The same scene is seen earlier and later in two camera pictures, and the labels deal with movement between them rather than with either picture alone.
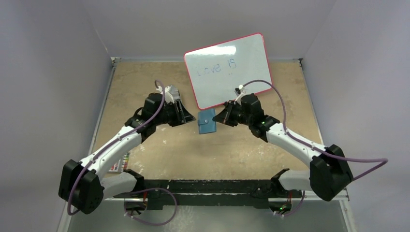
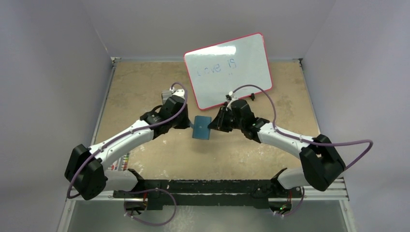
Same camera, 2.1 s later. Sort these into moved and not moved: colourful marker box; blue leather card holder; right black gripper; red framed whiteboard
Moved: blue leather card holder; right black gripper
Not moved: colourful marker box; red framed whiteboard
